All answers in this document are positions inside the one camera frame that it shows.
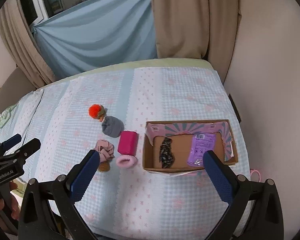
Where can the grey sock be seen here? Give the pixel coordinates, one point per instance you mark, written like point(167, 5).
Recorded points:
point(112, 126)

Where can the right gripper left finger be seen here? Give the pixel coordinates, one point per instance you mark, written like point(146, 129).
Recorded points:
point(48, 210)

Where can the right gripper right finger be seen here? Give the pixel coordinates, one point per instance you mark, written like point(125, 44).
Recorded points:
point(254, 209)

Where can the black patterned scrunchie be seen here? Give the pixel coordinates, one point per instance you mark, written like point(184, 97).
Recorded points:
point(166, 157)

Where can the dusty pink scrunchie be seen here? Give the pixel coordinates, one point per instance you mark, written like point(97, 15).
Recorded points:
point(105, 150)

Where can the green bed sheet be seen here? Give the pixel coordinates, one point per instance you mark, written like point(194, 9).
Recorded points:
point(17, 85)

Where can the light blue hanging sheet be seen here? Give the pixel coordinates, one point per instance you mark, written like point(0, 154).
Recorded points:
point(95, 34)

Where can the right beige curtain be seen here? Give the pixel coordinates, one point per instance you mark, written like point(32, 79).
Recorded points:
point(197, 29)

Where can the beige curtain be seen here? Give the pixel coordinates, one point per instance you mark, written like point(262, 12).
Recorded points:
point(20, 44)
point(197, 29)

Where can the pink patterned cardboard box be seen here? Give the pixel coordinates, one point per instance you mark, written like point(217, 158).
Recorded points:
point(182, 135)

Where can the orange pompom toy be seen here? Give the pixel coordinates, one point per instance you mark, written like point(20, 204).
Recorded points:
point(97, 112)

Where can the magenta zip pouch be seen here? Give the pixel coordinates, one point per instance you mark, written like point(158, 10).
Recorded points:
point(128, 143)

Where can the purple foil packet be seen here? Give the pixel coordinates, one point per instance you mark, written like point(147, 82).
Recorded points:
point(201, 143)

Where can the pink fluffy scrunchie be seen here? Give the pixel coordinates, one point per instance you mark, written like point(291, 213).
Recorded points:
point(126, 161)

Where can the left beige curtain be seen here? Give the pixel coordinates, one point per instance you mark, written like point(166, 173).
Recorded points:
point(20, 44)

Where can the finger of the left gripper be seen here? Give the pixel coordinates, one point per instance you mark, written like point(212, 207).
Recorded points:
point(12, 139)
point(26, 150)

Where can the brown plush hair clip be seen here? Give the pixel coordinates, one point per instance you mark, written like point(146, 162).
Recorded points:
point(104, 167)

